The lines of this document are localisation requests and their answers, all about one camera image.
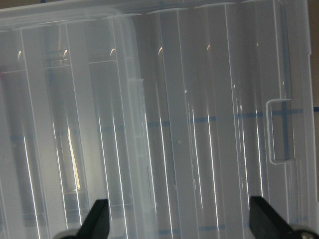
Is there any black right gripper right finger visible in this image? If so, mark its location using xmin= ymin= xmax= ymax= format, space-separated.
xmin=249 ymin=196 xmax=319 ymax=239

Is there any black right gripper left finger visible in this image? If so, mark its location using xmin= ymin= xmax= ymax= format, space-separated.
xmin=56 ymin=199 xmax=110 ymax=239

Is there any clear plastic box lid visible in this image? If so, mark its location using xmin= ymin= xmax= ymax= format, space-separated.
xmin=0 ymin=0 xmax=314 ymax=239

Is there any clear plastic storage box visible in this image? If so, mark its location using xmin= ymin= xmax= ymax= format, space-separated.
xmin=0 ymin=4 xmax=160 ymax=239

